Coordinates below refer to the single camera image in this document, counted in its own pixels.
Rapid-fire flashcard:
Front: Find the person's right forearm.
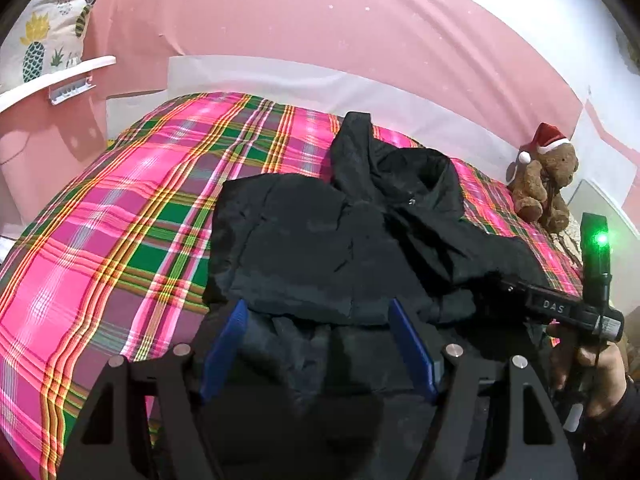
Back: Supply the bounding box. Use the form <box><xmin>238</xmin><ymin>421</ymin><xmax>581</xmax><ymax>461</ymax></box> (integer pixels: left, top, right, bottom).
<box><xmin>582</xmin><ymin>377</ymin><xmax>640</xmax><ymax>480</ymax></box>

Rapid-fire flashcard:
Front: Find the white panel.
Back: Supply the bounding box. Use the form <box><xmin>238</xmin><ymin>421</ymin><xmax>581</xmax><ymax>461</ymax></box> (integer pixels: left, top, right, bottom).
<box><xmin>567</xmin><ymin>177</ymin><xmax>640</xmax><ymax>273</ymax></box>

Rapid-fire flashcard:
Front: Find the white shelf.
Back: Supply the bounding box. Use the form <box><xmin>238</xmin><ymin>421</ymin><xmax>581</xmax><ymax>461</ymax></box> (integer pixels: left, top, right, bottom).
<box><xmin>0</xmin><ymin>55</ymin><xmax>117</xmax><ymax>112</ymax></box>

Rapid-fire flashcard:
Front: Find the person's right hand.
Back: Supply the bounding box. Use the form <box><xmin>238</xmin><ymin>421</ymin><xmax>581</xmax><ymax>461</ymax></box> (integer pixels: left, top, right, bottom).
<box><xmin>547</xmin><ymin>324</ymin><xmax>629</xmax><ymax>419</ymax></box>

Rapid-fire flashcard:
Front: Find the pineapple print pillow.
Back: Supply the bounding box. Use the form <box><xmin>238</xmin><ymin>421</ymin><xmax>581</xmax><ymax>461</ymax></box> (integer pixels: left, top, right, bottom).
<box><xmin>0</xmin><ymin>0</ymin><xmax>114</xmax><ymax>94</ymax></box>

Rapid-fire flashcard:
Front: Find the pink plaid blanket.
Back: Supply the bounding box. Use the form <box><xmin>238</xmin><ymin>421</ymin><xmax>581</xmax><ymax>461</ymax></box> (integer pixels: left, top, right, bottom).
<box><xmin>0</xmin><ymin>91</ymin><xmax>586</xmax><ymax>480</ymax></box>

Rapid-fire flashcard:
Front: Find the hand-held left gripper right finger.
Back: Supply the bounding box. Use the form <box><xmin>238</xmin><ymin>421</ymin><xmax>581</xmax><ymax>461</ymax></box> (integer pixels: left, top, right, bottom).
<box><xmin>388</xmin><ymin>298</ymin><xmax>583</xmax><ymax>480</ymax></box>

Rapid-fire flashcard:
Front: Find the floral cloth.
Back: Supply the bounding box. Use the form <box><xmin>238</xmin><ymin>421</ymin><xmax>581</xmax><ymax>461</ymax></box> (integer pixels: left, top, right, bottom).
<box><xmin>549</xmin><ymin>227</ymin><xmax>584</xmax><ymax>273</ymax></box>

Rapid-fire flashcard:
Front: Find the black jacket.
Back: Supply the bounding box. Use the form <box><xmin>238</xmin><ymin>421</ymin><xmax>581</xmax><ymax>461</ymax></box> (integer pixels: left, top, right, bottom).
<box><xmin>200</xmin><ymin>110</ymin><xmax>556</xmax><ymax>411</ymax></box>

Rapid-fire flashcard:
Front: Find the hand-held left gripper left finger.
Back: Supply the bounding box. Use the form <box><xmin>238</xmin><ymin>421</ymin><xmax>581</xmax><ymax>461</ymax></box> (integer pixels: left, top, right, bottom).
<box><xmin>57</xmin><ymin>299</ymin><xmax>250</xmax><ymax>480</ymax></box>

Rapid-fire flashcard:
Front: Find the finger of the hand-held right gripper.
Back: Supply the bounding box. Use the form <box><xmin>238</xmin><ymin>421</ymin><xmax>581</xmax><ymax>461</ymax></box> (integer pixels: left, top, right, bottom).
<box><xmin>500</xmin><ymin>280</ymin><xmax>532</xmax><ymax>307</ymax></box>

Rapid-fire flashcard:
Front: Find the brown teddy bear with santa hat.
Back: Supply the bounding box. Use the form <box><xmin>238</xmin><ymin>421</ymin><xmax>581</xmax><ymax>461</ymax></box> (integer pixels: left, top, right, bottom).
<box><xmin>505</xmin><ymin>122</ymin><xmax>581</xmax><ymax>234</ymax></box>

